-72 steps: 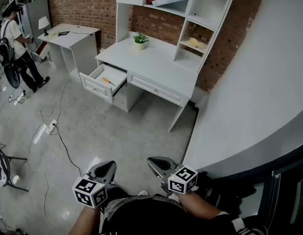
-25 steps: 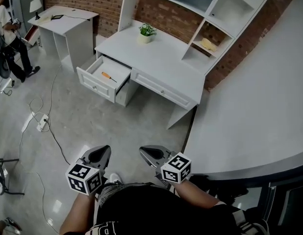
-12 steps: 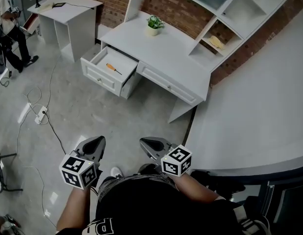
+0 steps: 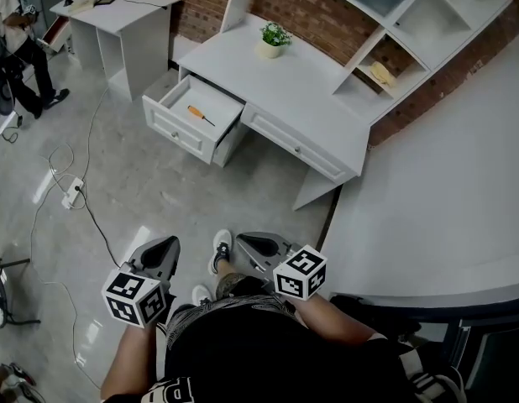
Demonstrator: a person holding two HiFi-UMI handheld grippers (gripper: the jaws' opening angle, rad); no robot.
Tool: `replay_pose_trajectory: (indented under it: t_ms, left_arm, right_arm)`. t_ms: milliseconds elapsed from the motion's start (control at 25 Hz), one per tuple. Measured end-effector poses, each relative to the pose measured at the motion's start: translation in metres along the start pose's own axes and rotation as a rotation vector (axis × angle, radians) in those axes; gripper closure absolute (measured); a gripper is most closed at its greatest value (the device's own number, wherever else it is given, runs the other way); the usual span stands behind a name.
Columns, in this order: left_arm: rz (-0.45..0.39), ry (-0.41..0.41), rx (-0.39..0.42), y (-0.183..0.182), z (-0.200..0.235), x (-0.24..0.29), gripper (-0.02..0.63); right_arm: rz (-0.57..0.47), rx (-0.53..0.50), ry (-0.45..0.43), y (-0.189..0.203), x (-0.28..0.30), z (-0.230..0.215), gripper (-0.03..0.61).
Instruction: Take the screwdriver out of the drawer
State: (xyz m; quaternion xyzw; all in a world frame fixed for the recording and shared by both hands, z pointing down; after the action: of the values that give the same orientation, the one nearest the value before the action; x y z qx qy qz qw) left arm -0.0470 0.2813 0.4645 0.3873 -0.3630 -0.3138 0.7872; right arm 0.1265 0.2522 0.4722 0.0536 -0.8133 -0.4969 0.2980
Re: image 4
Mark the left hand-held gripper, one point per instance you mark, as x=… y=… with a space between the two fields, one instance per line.
x=133 y=298

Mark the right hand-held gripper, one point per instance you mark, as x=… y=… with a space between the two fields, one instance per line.
x=299 y=273

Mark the white drawer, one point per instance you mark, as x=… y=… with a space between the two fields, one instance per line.
x=276 y=134
x=175 y=128

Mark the person's left forearm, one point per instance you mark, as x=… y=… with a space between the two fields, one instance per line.
x=125 y=359

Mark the person's right forearm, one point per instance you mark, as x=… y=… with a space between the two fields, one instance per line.
x=331 y=321

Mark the white closed drawer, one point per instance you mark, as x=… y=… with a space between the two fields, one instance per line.
x=276 y=134

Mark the red lined drawer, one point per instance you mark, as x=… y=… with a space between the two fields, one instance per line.
x=53 y=32

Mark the person's right shoe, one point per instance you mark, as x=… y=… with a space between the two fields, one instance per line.
x=221 y=248

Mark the person's shoe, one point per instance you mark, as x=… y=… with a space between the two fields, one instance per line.
x=202 y=294
x=221 y=248

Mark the person's patterned shorts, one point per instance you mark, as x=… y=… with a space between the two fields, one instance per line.
x=232 y=283

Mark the person's left shoe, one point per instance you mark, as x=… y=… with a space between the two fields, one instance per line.
x=202 y=294

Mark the person's black shirt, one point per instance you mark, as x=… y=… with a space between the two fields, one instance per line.
x=263 y=351

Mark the white power strip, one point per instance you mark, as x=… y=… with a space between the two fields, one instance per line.
x=72 y=192

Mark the black metal chair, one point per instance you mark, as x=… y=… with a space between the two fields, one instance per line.
x=3 y=294

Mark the red white shoe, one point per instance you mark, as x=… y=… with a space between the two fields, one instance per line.
x=16 y=378

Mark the potted green plant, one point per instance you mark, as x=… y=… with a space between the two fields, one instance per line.
x=271 y=42

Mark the yellow cloth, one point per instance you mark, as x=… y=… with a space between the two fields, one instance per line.
x=382 y=74

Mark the black round stool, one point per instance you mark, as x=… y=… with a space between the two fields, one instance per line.
x=1 y=92

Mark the small white desk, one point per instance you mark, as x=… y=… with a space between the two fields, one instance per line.
x=129 y=15

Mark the black tablet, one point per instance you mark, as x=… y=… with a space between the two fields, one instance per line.
x=106 y=1

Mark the beige book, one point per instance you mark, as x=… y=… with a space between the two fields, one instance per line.
x=82 y=5

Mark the white shelf unit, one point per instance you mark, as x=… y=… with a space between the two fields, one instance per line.
x=452 y=19

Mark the dark metal table frame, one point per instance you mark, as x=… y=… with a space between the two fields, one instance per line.
x=473 y=334

